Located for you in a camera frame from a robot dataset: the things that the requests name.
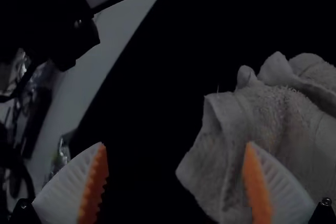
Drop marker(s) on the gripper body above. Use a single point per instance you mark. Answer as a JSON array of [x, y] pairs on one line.
[[73, 37]]

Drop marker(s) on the pale towel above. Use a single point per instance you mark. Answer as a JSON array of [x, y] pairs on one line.
[[262, 119]]

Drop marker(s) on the black mat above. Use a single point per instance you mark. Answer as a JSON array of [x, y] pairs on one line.
[[170, 64]]

